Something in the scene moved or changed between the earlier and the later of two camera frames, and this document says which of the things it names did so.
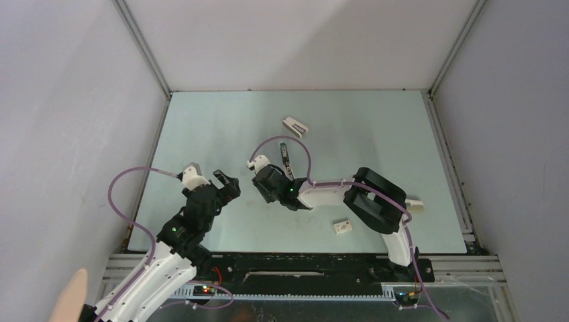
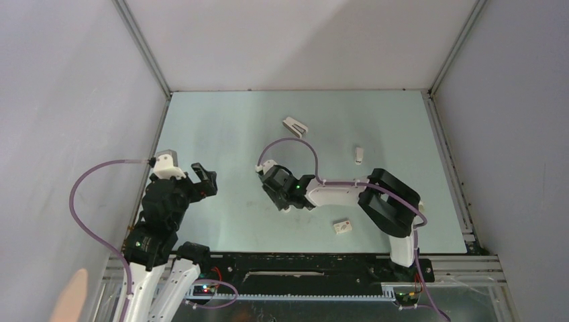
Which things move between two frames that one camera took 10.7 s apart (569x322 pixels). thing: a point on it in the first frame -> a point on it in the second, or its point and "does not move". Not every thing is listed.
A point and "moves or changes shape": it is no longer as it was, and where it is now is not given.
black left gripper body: (225, 194) -> (190, 191)
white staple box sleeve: (342, 227) does not move
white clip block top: (295, 127) does not move
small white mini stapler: (415, 206) moves or changes shape
